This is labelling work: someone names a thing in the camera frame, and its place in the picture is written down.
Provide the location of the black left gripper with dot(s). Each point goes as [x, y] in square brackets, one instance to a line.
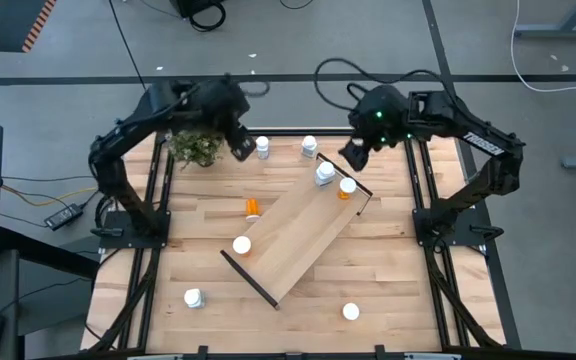
[225, 122]

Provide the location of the wooden tray board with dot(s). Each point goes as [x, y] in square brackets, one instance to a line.
[293, 235]

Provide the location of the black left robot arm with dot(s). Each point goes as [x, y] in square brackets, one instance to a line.
[118, 137]

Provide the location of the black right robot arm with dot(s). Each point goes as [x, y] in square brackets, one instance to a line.
[448, 115]

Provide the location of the black hazard-striped mat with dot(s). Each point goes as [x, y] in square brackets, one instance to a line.
[8, 25]

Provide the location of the white medicine bottle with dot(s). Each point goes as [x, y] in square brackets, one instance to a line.
[325, 171]
[262, 145]
[309, 145]
[193, 297]

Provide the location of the black equipment box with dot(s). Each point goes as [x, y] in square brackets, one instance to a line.
[188, 6]

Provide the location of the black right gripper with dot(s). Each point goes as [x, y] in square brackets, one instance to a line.
[368, 137]

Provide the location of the black metal table frame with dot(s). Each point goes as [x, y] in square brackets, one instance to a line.
[293, 132]

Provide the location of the green potted plant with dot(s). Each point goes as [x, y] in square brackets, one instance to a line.
[195, 148]

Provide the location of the orange pill bottle white cap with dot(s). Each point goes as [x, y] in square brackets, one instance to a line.
[242, 245]
[252, 207]
[347, 186]
[351, 311]

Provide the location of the black power adapter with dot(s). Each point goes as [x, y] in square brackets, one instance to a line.
[63, 216]

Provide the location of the grey metal stand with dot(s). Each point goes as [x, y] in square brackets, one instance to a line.
[558, 32]

